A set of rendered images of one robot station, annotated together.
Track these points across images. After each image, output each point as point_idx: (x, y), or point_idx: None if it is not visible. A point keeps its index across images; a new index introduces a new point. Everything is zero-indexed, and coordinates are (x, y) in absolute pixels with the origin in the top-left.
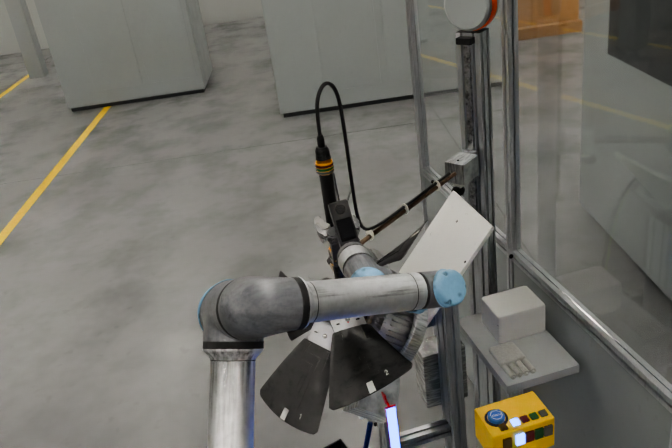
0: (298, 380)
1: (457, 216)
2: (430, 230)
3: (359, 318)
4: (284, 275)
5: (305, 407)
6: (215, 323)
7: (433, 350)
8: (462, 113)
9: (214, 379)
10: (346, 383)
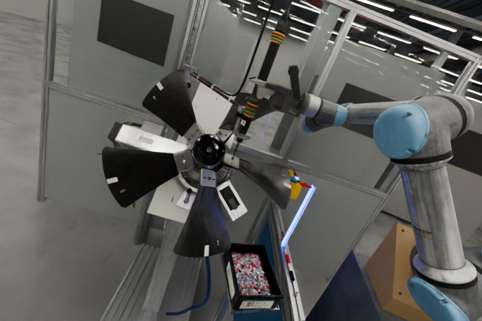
0: (207, 218)
1: (214, 96)
2: (195, 105)
3: None
4: (119, 149)
5: (217, 234)
6: (453, 132)
7: None
8: (186, 39)
9: (447, 180)
10: (277, 190)
